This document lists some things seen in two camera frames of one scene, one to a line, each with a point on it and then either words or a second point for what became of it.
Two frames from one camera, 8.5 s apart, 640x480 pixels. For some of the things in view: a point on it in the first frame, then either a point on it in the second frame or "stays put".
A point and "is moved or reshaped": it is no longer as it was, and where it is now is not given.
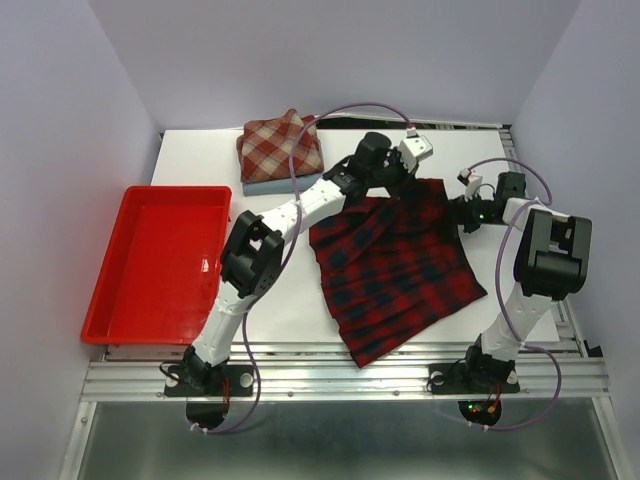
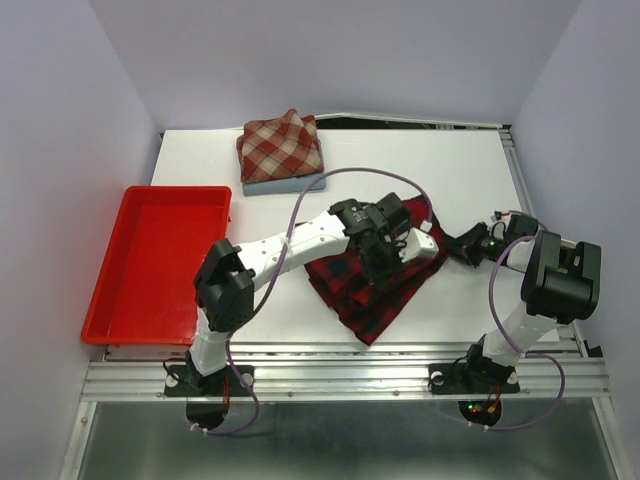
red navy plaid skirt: x=393 y=265 is moved or reshaped
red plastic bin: x=163 y=266 stays put
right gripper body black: x=474 y=212 -> x=484 y=245
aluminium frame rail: x=560 y=372 stays put
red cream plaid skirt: x=265 y=148 stays put
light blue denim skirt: x=279 y=186 stays put
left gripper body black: x=392 y=176 -> x=380 y=259
